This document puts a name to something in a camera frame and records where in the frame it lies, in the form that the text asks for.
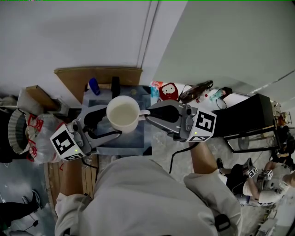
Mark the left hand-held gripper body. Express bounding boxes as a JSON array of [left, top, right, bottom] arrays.
[[49, 119, 93, 161]]

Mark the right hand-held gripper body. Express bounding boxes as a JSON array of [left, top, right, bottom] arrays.
[[171, 104, 217, 142]]

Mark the blue bottle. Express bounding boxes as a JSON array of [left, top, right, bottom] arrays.
[[88, 77, 101, 96]]

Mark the white ceramic mug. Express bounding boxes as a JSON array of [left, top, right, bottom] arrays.
[[106, 95, 150, 135]]

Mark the black cylindrical bottle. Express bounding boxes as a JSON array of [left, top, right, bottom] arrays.
[[112, 76, 120, 96]]

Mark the person's right forearm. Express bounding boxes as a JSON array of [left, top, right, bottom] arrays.
[[189, 142, 219, 176]]

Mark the person's left forearm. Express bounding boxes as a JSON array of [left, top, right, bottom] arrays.
[[61, 159, 84, 197]]

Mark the red white cartoon bag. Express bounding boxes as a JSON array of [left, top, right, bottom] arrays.
[[150, 80, 185, 102]]

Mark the clear plastic bag red print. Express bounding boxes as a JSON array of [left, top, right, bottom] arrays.
[[25, 114, 68, 165]]

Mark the clear water bottle red cap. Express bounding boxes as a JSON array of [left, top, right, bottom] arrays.
[[195, 93, 210, 103]]

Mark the dark brown bag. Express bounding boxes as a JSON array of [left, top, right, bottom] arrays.
[[178, 80, 214, 104]]

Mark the green clear bottle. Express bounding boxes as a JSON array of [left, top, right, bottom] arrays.
[[209, 89, 225, 101]]

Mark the wooden slatted stand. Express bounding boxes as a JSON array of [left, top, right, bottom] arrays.
[[43, 153, 99, 222]]

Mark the black charger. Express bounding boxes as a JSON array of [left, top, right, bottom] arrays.
[[218, 87, 233, 97]]

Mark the brown cardboard sheet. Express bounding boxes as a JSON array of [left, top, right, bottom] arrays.
[[54, 66, 143, 105]]

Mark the white low ledge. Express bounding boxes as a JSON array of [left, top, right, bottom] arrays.
[[149, 80, 251, 112]]

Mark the black cabinet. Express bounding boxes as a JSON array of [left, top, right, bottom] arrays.
[[213, 93, 275, 139]]

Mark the grey pleated bin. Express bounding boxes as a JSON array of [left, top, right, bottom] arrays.
[[8, 108, 30, 155]]

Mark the long brown cardboard box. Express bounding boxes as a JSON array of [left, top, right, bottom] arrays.
[[25, 85, 59, 112]]

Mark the black framed glass panel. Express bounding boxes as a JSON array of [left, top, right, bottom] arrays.
[[223, 126, 282, 154]]

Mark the white flat box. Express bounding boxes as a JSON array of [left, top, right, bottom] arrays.
[[17, 88, 46, 116]]

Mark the person's white shirt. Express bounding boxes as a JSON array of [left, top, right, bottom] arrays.
[[54, 156, 242, 236]]

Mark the black charger cable loop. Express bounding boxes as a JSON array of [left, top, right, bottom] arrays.
[[215, 97, 228, 110]]

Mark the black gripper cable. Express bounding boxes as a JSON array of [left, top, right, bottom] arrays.
[[169, 142, 197, 175], [80, 158, 100, 170]]

